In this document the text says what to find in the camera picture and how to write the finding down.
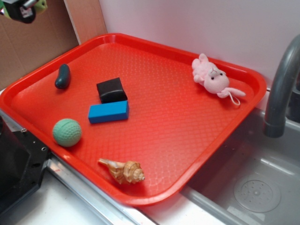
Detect red plastic tray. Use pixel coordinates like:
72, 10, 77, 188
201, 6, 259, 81
0, 34, 266, 206

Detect blue rectangular block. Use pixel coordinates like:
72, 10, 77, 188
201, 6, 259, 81
88, 100, 129, 124

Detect black leather wallet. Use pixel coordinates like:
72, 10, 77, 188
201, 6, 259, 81
97, 77, 128, 104

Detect tan conch seashell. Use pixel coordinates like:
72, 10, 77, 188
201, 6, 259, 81
98, 158, 145, 184

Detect pink plush bunny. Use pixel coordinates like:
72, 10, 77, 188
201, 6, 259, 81
192, 53, 246, 106

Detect green textured ball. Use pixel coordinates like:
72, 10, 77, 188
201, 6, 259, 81
52, 119, 82, 147

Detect dark green toy cucumber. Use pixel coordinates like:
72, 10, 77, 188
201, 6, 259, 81
54, 64, 71, 89

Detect brown cardboard panel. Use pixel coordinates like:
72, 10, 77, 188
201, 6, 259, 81
0, 0, 107, 90

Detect grey plastic sink basin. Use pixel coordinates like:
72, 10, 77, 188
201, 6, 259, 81
182, 106, 300, 225

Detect grey sink faucet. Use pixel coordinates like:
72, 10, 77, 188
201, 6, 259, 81
263, 35, 300, 138

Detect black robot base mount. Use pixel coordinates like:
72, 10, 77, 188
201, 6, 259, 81
0, 118, 50, 216

